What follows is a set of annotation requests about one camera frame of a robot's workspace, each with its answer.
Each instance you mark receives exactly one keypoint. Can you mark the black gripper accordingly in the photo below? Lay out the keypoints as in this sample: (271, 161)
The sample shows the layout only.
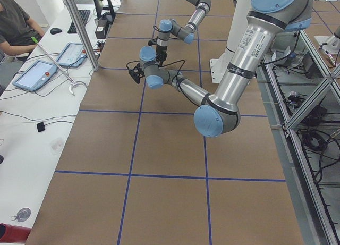
(141, 73)
(161, 55)

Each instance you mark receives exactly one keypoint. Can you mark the neighbouring robot arm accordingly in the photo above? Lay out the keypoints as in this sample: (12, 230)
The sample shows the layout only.
(331, 42)

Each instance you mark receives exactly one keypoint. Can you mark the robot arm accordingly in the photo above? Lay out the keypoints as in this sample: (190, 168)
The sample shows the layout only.
(170, 27)
(217, 112)

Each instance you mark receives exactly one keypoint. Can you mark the black power adapter box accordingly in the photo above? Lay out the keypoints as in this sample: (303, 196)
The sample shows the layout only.
(101, 29)

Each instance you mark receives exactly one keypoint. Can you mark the far teach pendant tablet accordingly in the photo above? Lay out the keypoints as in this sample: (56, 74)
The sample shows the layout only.
(72, 56)

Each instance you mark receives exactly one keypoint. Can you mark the teach pendant tablet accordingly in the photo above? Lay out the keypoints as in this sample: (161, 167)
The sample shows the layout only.
(36, 76)
(72, 56)

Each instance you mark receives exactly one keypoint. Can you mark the black computer monitor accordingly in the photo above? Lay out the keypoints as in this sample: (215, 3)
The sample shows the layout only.
(99, 9)

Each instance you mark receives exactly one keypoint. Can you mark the black computer mouse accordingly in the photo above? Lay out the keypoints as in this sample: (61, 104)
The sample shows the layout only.
(54, 31)

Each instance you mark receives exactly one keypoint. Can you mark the near teach pendant tablet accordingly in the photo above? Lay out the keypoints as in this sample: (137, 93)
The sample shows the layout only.
(36, 76)

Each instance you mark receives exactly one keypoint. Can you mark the metal grabber stick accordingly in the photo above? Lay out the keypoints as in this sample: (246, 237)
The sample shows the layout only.
(72, 82)

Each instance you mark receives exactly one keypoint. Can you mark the small black square puck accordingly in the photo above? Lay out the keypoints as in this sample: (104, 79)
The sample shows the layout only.
(41, 126)

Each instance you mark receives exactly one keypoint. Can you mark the seated person in grey shirt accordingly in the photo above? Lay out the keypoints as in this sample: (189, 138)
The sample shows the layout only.
(17, 29)

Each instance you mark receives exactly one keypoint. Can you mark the red bottle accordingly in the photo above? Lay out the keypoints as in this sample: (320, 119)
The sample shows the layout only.
(14, 234)

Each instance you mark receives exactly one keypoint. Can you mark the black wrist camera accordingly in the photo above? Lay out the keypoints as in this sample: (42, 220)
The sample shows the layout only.
(134, 75)
(152, 42)

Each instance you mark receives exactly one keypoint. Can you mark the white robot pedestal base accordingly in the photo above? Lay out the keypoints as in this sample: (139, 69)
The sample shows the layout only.
(238, 27)

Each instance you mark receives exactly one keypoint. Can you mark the aluminium frame post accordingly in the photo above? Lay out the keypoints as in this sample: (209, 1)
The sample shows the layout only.
(81, 30)

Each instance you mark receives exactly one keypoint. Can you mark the aluminium side frame rack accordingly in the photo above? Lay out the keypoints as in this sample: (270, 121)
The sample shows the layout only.
(301, 96)

